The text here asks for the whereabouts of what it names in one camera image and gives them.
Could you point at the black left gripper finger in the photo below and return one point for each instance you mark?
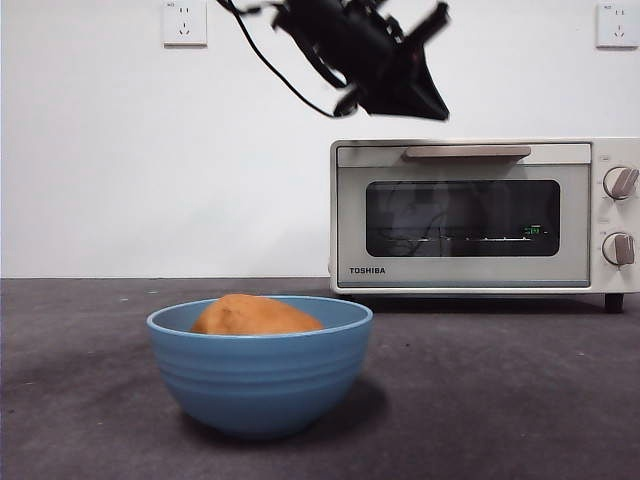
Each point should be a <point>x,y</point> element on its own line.
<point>422,80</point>
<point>400,102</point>

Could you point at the blue ribbed bowl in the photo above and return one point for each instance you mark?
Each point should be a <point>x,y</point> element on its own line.
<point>255,375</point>

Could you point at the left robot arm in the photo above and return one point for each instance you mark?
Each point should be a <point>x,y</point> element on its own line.
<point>345,35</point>

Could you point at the white toaster oven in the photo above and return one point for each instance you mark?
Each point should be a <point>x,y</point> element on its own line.
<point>610,150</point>

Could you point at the beige oven knob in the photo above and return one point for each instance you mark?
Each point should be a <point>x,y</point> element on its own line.
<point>617,249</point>
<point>619,184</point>

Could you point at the white wall socket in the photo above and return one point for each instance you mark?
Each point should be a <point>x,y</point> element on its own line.
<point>185,25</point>
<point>619,26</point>

